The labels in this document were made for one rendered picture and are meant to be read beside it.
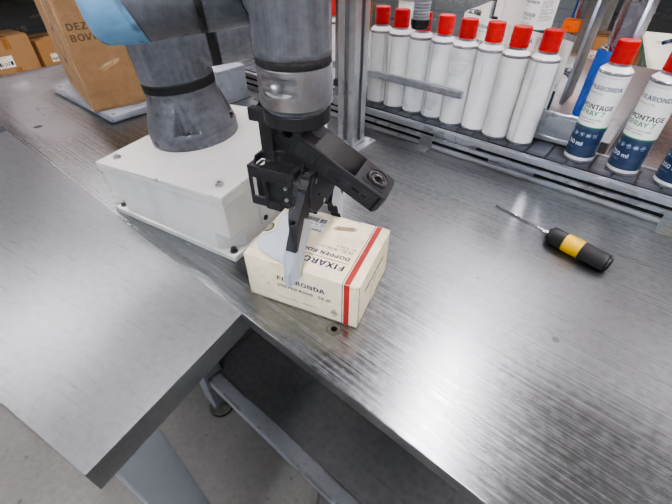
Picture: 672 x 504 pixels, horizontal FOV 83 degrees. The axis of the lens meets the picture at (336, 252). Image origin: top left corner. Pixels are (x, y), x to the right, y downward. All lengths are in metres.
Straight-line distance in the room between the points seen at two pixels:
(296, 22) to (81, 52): 0.87
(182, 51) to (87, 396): 0.48
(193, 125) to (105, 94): 0.56
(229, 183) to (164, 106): 0.19
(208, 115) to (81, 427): 0.46
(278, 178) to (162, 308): 0.25
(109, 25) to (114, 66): 0.74
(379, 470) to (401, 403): 0.63
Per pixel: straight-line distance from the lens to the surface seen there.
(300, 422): 1.12
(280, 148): 0.45
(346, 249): 0.50
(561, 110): 0.93
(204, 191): 0.57
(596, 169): 0.87
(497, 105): 0.88
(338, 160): 0.42
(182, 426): 1.44
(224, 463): 1.35
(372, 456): 1.08
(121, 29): 0.47
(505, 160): 0.88
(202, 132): 0.69
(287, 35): 0.38
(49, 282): 0.70
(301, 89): 0.39
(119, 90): 1.22
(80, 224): 0.80
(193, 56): 0.68
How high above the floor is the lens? 1.23
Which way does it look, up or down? 41 degrees down
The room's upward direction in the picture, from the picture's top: straight up
